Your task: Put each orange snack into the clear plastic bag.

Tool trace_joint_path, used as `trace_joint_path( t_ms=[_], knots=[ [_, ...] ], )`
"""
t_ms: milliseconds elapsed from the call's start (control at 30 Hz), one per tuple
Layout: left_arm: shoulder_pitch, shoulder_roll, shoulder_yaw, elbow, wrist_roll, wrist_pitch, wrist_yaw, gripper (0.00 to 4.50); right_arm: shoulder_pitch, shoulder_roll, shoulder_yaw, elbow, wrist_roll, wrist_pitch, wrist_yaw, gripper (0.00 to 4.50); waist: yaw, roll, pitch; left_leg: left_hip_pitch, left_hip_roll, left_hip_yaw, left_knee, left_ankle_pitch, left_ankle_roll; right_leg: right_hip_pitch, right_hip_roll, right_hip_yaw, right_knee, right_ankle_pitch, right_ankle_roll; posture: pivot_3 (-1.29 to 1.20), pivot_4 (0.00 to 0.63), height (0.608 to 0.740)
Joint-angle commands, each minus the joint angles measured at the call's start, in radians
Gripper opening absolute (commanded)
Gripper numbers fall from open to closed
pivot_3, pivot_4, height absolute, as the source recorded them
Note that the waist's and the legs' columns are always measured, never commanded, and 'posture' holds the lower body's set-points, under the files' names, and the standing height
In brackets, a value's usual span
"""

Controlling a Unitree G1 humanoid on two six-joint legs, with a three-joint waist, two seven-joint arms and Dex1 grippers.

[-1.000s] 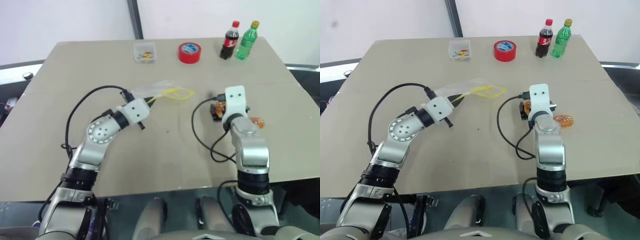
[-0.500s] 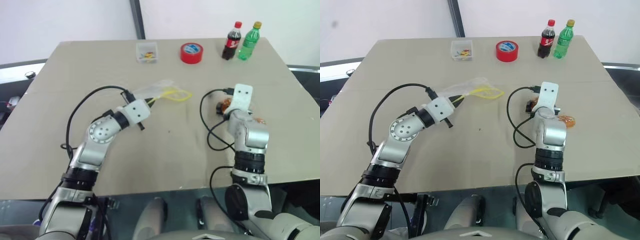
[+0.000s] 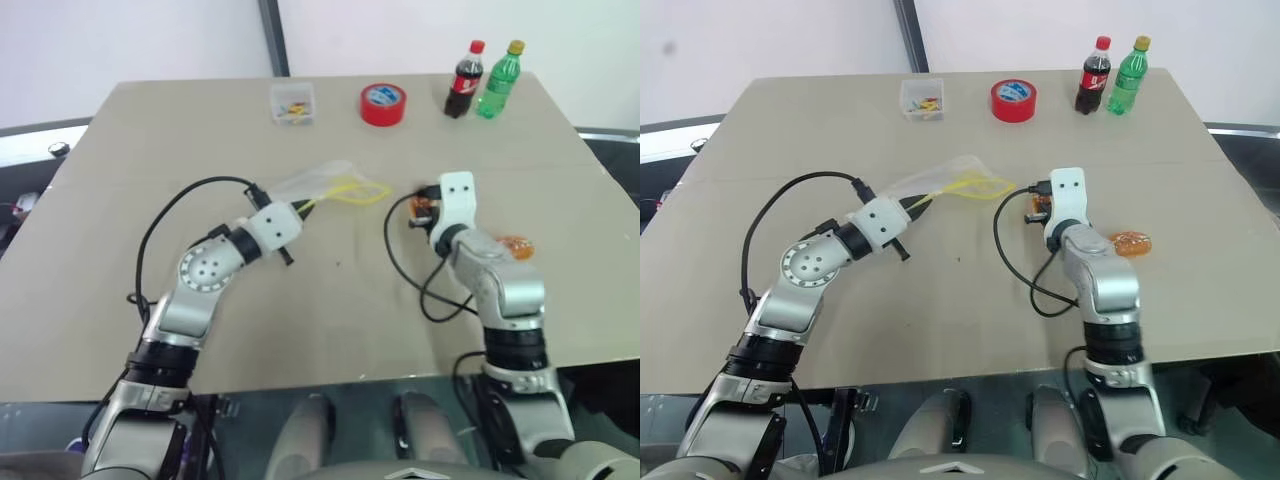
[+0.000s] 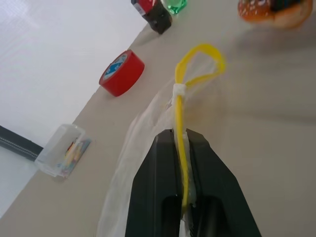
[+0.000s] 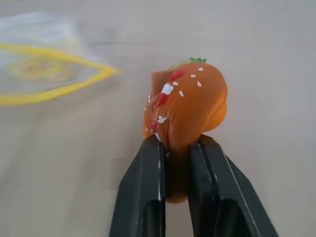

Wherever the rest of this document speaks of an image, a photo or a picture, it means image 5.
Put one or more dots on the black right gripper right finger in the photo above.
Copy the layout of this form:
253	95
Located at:
222	192

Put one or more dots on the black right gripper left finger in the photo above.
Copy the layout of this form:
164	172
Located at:
139	187

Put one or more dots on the orange snack packet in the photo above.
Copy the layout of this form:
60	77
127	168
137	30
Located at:
190	108

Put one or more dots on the clear yellow-rimmed plastic bag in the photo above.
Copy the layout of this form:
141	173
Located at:
47	71

